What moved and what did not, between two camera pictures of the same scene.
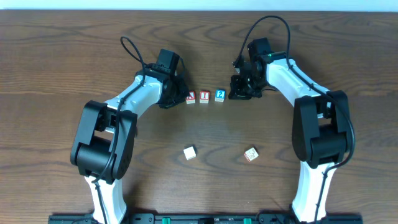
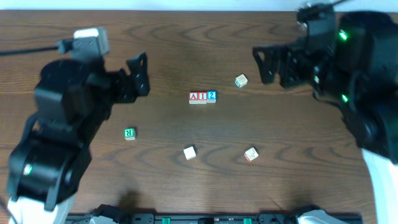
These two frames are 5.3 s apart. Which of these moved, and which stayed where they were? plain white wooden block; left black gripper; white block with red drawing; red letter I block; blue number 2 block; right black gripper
Moved: right black gripper; blue number 2 block; left black gripper
Stayed: white block with red drawing; plain white wooden block; red letter I block
